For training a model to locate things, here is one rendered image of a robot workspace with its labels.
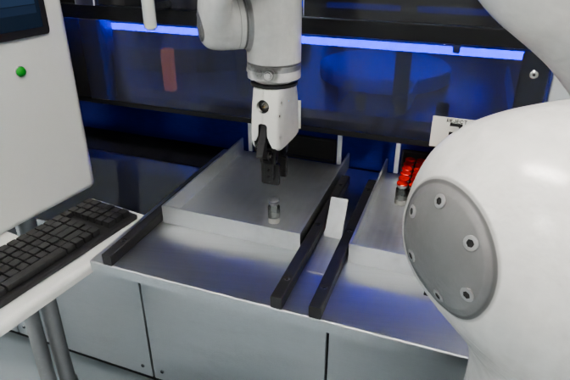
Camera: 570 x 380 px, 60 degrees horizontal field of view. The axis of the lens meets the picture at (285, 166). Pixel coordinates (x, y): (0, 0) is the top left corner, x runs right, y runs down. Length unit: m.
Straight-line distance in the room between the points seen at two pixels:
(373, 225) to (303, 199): 0.15
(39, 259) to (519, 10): 0.87
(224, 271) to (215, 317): 0.63
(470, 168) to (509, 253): 0.04
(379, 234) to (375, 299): 0.17
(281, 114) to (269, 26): 0.13
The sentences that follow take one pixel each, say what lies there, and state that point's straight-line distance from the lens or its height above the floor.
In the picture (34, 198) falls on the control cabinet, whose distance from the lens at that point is 1.17.
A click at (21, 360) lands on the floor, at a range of 2.07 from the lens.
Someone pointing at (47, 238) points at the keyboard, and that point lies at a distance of 1.05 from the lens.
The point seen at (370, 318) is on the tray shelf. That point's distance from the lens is 0.71.
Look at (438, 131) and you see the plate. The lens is 0.96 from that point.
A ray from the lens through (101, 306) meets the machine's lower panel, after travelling 1.65.
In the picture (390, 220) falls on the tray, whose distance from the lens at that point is 0.92.
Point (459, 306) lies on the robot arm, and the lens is 0.24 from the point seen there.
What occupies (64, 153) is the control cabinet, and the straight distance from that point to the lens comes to 1.18.
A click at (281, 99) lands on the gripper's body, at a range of 0.76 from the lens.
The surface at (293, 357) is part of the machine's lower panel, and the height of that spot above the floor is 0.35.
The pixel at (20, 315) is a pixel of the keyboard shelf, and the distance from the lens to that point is 0.93.
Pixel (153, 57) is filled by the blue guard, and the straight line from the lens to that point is 1.13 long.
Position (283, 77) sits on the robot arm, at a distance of 0.75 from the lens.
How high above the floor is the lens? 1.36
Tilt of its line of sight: 26 degrees down
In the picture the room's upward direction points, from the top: straight up
